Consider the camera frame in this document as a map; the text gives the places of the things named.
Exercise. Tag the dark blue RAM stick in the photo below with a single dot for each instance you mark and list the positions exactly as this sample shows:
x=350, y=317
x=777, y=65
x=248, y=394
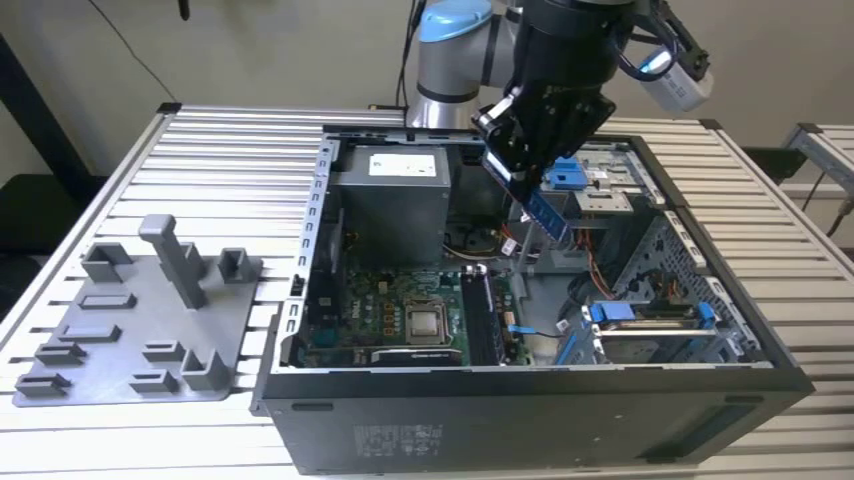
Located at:
x=548, y=212

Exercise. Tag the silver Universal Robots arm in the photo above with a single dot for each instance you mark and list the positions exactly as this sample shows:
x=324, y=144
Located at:
x=454, y=60

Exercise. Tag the blue plastic drive latch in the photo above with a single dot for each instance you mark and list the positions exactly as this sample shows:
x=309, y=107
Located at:
x=570, y=177

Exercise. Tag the black table corner cap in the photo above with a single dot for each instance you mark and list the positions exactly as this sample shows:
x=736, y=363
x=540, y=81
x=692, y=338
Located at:
x=169, y=107
x=709, y=124
x=809, y=127

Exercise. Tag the black box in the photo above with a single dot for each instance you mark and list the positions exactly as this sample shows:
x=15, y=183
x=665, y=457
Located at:
x=775, y=162

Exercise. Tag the grey metal drive cage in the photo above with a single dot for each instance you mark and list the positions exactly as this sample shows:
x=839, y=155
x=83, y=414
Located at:
x=561, y=260

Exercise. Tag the grey power supply unit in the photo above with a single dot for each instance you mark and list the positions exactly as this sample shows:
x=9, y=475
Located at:
x=394, y=220

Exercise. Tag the adjacent aluminium table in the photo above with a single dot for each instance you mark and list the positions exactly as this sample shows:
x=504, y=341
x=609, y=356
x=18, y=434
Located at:
x=828, y=150

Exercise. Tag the black CPU socket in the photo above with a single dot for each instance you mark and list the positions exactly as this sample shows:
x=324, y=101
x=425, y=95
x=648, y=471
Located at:
x=428, y=303

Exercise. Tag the hard disk in blue carrier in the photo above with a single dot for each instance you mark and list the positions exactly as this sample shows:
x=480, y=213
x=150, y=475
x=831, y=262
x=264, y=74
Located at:
x=641, y=325

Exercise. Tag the green motherboard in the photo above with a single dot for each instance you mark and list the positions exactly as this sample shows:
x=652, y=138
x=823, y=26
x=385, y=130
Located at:
x=384, y=295

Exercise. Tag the small black hanging object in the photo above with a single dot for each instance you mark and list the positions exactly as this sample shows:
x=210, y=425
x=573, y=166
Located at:
x=183, y=9

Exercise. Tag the silver CPU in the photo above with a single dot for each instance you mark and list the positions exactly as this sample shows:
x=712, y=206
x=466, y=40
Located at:
x=428, y=322

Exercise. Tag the black graphics card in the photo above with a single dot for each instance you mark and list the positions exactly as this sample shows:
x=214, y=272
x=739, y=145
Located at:
x=414, y=357

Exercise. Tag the black open PC case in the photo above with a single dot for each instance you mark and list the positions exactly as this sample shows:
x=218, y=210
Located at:
x=468, y=425

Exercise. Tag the grey plastic parts rack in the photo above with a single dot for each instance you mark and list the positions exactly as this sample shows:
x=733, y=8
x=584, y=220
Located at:
x=134, y=320

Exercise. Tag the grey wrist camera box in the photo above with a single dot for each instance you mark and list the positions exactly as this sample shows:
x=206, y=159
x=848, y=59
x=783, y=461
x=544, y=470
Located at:
x=677, y=90

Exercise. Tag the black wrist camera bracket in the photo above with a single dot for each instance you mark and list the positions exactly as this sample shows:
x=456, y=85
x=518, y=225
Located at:
x=691, y=45

